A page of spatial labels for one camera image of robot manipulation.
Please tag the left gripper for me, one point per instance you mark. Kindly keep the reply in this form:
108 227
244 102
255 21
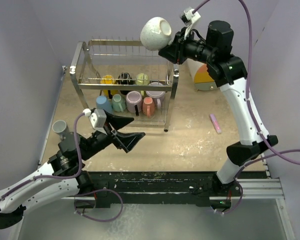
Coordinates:
126 140

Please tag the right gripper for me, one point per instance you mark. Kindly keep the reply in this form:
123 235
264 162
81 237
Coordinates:
175 51

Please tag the grey speckled mug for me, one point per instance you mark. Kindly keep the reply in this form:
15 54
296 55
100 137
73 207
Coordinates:
156 34

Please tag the teal cup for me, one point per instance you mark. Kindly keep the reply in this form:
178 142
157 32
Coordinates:
118 103

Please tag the purple mug black handle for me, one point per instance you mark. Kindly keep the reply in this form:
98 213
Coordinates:
134 102

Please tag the blue cup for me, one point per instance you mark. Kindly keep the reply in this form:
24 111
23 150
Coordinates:
102 103

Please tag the salmon pink mug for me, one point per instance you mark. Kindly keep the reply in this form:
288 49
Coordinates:
148 106

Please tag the lime green mug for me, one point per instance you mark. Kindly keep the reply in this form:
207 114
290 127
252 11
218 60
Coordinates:
142 79

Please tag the lilac mug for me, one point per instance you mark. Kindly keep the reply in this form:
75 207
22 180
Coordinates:
157 96

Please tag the black mug white interior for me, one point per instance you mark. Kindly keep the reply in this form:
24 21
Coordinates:
125 79

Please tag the yellow mug black handle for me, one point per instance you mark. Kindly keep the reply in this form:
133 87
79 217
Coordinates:
109 80

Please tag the metal dish rack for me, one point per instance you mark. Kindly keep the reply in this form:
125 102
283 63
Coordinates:
99 57

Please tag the small grey cup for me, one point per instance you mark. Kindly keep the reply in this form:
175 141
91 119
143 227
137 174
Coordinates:
61 128

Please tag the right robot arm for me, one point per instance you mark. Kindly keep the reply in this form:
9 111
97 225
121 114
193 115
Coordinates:
230 76

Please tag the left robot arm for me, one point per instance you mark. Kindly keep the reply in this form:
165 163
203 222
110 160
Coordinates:
63 175

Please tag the round drawer box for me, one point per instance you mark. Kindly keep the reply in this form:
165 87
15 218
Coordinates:
200 76

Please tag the pink tube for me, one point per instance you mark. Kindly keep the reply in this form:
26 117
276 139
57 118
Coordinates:
215 123

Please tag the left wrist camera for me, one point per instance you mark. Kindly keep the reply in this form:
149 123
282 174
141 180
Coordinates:
97 117

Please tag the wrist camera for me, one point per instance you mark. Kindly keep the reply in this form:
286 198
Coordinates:
190 19
97 117

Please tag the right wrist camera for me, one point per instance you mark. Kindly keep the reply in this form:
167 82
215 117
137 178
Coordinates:
190 19

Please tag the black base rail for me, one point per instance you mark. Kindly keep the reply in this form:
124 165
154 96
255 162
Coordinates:
199 188

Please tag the aluminium frame rail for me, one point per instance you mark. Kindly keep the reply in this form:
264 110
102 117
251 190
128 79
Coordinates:
252 189

